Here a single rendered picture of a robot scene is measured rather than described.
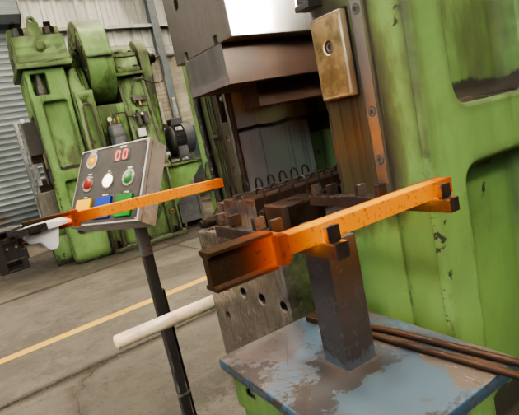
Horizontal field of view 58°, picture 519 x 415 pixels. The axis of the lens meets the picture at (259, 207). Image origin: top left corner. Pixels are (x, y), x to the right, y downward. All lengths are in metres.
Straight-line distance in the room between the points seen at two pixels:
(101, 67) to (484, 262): 5.37
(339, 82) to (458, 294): 0.49
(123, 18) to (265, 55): 9.15
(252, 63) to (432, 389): 0.80
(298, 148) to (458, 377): 0.99
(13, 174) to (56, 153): 3.14
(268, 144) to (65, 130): 4.70
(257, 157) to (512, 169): 0.70
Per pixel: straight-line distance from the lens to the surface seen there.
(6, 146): 9.03
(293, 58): 1.25
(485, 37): 1.23
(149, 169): 1.53
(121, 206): 1.06
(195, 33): 1.24
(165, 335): 1.79
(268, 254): 0.53
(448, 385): 0.74
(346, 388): 0.75
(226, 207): 1.26
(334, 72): 1.02
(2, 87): 9.16
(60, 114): 6.04
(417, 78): 0.92
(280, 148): 1.51
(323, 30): 1.04
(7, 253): 1.01
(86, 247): 6.01
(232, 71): 1.14
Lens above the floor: 1.16
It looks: 10 degrees down
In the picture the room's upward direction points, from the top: 12 degrees counter-clockwise
